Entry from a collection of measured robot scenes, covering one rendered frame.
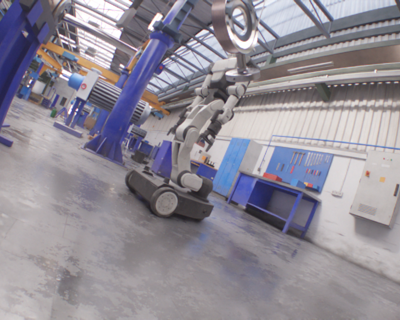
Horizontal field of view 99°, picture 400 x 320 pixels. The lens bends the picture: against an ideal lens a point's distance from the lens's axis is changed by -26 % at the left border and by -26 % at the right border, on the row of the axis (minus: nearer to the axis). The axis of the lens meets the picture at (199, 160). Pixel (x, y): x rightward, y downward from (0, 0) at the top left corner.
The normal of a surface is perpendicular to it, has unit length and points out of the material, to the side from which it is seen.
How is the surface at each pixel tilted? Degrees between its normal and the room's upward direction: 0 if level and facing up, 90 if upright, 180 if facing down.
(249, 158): 90
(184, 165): 90
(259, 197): 90
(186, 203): 90
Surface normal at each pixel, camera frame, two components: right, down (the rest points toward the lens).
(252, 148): 0.44, 0.14
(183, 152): 0.36, 0.57
